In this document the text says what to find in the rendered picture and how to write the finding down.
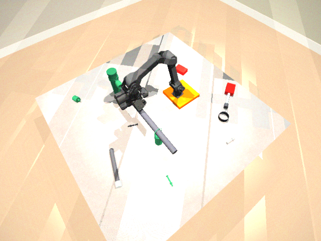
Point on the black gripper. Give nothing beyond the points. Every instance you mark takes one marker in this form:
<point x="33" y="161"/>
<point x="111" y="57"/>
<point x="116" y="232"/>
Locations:
<point x="127" y="104"/>

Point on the green post with cap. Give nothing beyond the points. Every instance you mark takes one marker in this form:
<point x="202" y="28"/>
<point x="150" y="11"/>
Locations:
<point x="112" y="74"/>

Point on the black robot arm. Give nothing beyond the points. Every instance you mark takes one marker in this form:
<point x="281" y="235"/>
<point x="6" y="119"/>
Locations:
<point x="133" y="79"/>

